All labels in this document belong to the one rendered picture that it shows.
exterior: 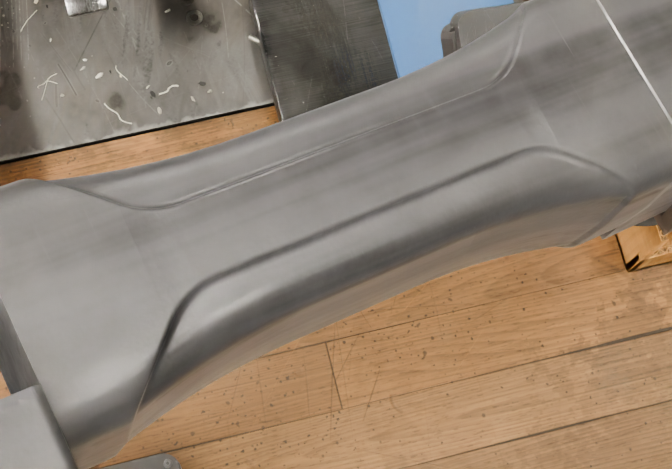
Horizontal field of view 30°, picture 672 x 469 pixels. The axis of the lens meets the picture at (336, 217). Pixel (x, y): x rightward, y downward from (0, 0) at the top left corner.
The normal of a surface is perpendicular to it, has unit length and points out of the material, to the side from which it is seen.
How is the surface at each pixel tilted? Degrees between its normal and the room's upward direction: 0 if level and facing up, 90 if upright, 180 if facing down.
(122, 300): 14
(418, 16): 5
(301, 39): 0
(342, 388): 0
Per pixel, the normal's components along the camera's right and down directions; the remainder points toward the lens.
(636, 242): -0.97, 0.22
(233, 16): 0.05, -0.28
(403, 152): 0.26, -0.37
